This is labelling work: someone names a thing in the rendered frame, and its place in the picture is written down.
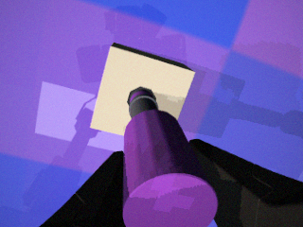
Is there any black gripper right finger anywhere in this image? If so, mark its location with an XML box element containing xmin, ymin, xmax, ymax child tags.
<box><xmin>188</xmin><ymin>139</ymin><xmax>303</xmax><ymax>227</ymax></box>

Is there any purple marker cap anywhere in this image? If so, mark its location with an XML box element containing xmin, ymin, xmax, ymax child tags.
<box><xmin>122</xmin><ymin>110</ymin><xmax>219</xmax><ymax>227</ymax></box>

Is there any cream square block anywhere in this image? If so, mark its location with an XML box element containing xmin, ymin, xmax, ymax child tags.
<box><xmin>90</xmin><ymin>43</ymin><xmax>196</xmax><ymax>136</ymax></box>

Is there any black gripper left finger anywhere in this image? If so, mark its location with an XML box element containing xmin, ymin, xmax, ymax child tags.
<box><xmin>39</xmin><ymin>151</ymin><xmax>126</xmax><ymax>227</ymax></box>

